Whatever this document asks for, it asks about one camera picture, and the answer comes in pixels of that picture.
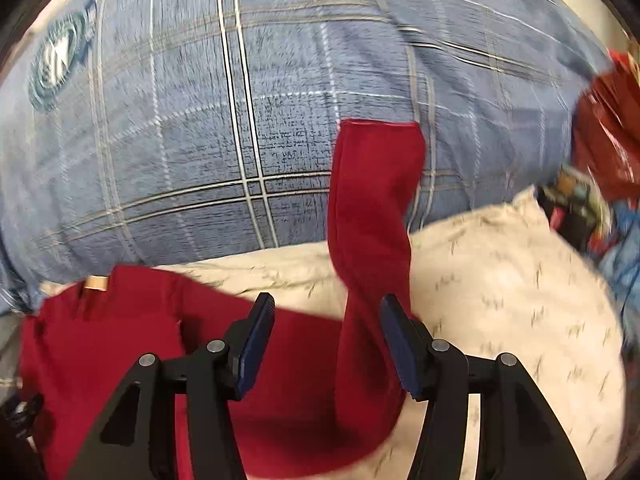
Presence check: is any cream leaf-print pillow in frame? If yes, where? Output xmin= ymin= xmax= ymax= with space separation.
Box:
xmin=40 ymin=187 xmax=628 ymax=480

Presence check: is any blue cloth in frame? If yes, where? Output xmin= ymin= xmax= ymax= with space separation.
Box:
xmin=587 ymin=200 xmax=640 ymax=341

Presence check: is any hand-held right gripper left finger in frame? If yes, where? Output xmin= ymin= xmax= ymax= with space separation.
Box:
xmin=65 ymin=292 xmax=277 ymax=480

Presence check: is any grey striped bedsheet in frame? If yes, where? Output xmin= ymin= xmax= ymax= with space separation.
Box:
xmin=0 ymin=310 xmax=36 ymax=411

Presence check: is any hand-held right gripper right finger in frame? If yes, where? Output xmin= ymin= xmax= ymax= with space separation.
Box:
xmin=378 ymin=294 xmax=588 ymax=480

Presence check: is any red garment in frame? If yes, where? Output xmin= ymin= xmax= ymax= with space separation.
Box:
xmin=20 ymin=119 xmax=427 ymax=480

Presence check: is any dark small packet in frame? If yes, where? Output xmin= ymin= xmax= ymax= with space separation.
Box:
xmin=535 ymin=164 xmax=608 ymax=253

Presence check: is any blue plaid quilt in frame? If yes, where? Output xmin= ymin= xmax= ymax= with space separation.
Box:
xmin=0 ymin=0 xmax=616 ymax=316

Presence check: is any red plastic bag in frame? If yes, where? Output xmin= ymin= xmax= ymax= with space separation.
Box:
xmin=572 ymin=50 xmax=640 ymax=198

